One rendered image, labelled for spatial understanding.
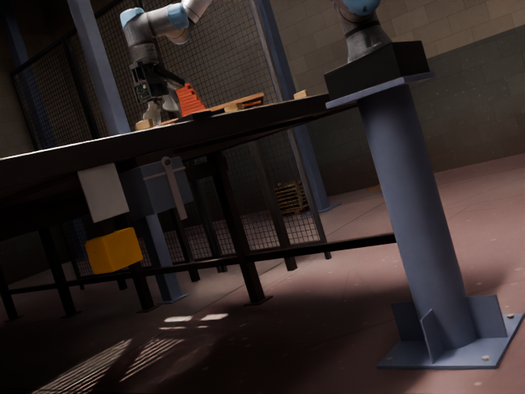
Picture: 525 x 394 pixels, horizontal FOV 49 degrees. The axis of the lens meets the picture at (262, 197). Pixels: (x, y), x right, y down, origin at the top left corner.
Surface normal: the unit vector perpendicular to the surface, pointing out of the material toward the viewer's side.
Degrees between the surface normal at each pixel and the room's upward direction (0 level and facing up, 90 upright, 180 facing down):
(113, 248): 90
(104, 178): 90
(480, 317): 90
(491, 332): 90
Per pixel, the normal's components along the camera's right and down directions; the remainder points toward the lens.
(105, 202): 0.74, -0.17
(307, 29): -0.57, 0.23
